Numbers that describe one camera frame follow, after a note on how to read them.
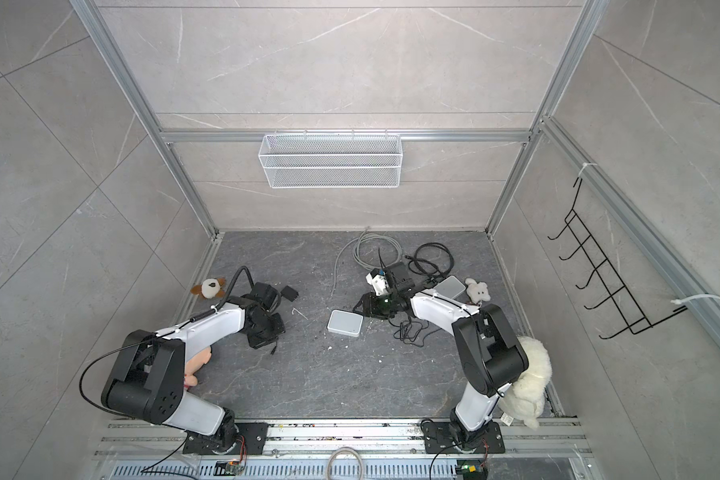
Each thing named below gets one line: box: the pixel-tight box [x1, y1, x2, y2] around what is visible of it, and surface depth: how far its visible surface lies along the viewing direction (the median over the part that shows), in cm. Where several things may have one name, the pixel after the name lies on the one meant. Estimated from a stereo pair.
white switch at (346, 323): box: [327, 310, 364, 337], surface depth 95 cm
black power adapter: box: [280, 285, 299, 302], surface depth 103 cm
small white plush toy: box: [464, 277, 491, 307], surface depth 102 cm
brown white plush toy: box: [190, 278, 227, 299], surface depth 102 cm
